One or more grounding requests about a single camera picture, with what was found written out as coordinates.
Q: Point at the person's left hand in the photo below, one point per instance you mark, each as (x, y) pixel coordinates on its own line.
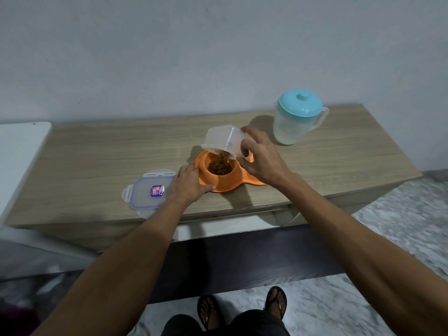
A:
(187, 187)

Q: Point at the orange pet food bowl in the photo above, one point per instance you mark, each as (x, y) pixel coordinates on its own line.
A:
(227, 181)

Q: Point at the black shorts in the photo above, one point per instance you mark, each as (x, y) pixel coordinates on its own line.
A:
(252, 325)

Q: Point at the clear plastic food container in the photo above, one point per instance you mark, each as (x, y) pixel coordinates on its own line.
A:
(224, 138)

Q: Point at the teal pitcher lid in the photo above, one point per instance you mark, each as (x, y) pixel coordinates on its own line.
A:
(300, 103)

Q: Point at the person's left forearm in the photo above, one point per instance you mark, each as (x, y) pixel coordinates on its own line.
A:
(126, 272)

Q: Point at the person's left thumb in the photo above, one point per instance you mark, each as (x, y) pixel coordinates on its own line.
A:
(207, 188)

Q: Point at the clear container lid blue seal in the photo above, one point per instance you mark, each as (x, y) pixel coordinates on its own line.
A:
(148, 195)

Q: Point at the brown pet food kibble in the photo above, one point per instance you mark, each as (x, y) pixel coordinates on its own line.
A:
(219, 167)

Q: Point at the light wooden table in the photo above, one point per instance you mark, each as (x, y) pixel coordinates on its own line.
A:
(105, 160)

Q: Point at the person's right thumb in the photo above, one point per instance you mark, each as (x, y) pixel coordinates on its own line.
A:
(243, 164)

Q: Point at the person's right hand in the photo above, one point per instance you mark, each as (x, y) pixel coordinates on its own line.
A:
(267, 164)

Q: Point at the clear plastic pitcher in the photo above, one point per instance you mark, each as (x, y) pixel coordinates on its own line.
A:
(292, 131)

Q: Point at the black flip-flop sandal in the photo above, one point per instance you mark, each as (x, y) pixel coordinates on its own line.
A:
(275, 301)
(209, 311)

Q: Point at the person's right middle finger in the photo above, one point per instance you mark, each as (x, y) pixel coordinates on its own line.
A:
(252, 131)

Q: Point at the person's right forearm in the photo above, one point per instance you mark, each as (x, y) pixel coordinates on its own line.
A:
(364, 255)

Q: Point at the white furniture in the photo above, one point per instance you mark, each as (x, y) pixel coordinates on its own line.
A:
(19, 153)

